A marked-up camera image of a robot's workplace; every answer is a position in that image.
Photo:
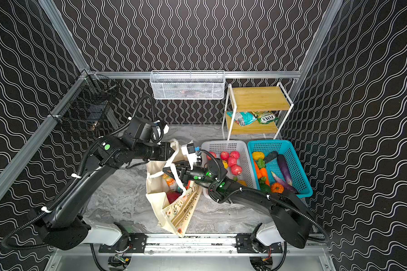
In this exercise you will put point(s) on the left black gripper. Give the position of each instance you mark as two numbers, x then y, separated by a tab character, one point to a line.
168	151

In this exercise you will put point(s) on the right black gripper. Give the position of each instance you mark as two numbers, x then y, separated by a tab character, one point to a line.
182	172

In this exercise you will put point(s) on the pink dragon fruit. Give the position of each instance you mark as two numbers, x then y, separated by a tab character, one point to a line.
172	196

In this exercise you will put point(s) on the floral canvas grocery bag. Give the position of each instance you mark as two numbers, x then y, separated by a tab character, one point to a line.
173	203

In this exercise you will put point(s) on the orange candy bag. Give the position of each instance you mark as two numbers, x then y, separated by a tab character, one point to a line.
170	181

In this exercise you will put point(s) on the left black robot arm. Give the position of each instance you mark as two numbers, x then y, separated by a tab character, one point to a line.
60	223

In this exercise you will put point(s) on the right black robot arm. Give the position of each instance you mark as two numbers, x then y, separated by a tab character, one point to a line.
294	222

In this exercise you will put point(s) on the teal snack bag lower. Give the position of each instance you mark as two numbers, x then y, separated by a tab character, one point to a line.
242	118

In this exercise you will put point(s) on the green Fox's bag lower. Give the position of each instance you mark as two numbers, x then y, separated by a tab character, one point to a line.
265	117

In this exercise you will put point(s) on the red peach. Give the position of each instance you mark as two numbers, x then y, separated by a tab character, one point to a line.
232	161
224	155

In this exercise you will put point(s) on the red peach middle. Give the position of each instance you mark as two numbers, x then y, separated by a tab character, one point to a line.
232	161

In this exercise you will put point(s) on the red apple with stem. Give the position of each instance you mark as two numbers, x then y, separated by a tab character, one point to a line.
236	169

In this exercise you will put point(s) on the red apple back right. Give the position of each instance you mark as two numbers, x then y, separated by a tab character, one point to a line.
235	154

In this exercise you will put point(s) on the white plastic fruit basket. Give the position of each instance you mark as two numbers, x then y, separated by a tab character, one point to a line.
240	155

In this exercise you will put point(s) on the yellow pepper in teal basket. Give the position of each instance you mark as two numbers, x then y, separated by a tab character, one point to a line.
257	155

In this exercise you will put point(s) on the orange carrot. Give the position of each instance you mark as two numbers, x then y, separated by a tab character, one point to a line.
265	176
257	170

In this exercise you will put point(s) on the white wooden two-tier shelf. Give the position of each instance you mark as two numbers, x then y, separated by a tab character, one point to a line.
248	99

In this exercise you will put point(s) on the green pepper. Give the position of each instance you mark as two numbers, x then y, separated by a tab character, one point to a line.
265	188

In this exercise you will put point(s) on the dark green cucumber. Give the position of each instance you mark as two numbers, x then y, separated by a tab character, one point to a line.
270	157

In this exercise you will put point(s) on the small orange pumpkin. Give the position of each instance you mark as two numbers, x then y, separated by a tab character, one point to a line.
277	188

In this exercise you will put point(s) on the striped purple eggplant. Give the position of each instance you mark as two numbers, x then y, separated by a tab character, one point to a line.
283	183

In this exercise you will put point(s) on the teal plastic vegetable basket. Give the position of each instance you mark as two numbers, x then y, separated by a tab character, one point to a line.
286	149

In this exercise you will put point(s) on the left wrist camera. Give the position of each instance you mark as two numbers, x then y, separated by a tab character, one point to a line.
159	129

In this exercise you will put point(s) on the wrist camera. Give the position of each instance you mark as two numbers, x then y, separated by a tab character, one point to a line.
159	129
189	150

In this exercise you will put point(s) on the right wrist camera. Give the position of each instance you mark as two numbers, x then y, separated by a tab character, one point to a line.
189	150

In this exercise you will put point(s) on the white wire wall basket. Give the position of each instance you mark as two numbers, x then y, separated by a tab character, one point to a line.
188	84

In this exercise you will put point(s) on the black wire wall basket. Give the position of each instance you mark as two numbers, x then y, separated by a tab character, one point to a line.
90	107

